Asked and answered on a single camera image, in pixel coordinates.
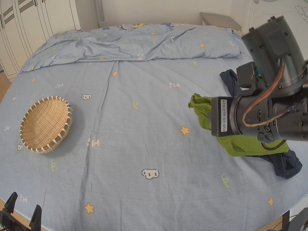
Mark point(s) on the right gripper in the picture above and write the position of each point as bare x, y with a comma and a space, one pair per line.
235, 119

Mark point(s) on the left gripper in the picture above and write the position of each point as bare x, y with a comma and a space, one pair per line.
7, 221

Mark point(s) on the green shorts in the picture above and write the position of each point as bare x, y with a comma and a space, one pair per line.
204, 114

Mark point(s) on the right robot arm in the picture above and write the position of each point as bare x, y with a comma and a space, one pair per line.
269, 40

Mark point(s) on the dark blue garment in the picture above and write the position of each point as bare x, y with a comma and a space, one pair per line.
286, 167

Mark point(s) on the round woven basket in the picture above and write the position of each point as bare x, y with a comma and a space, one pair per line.
43, 124

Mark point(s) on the bed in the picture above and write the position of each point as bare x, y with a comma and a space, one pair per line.
144, 129

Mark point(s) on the grey bedside table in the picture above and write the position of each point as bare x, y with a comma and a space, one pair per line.
216, 19

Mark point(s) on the pale blue quilt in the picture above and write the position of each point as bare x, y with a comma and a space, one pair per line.
134, 44

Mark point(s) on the white wardrobe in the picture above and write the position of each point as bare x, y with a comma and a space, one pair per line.
28, 20

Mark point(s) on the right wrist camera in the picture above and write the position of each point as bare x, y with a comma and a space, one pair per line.
245, 76

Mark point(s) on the grey wall pipe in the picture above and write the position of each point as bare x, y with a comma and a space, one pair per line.
98, 3

